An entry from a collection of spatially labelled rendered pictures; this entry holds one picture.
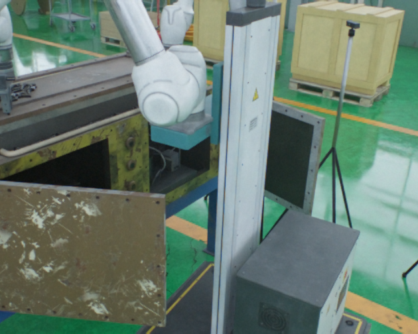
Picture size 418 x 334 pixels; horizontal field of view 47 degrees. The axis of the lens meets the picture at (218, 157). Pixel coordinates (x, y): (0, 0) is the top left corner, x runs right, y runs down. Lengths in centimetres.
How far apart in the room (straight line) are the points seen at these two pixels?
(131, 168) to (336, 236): 98
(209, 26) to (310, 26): 174
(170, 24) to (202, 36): 577
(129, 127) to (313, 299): 110
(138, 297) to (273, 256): 55
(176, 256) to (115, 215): 173
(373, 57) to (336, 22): 65
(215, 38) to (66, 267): 618
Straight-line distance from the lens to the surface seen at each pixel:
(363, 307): 317
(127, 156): 230
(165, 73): 144
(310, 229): 220
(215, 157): 289
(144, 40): 146
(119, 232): 171
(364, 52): 653
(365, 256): 360
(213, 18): 767
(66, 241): 180
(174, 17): 210
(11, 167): 193
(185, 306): 252
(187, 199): 285
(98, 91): 220
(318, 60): 678
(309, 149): 246
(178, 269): 326
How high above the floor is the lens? 203
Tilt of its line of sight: 25 degrees down
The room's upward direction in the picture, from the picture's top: 3 degrees clockwise
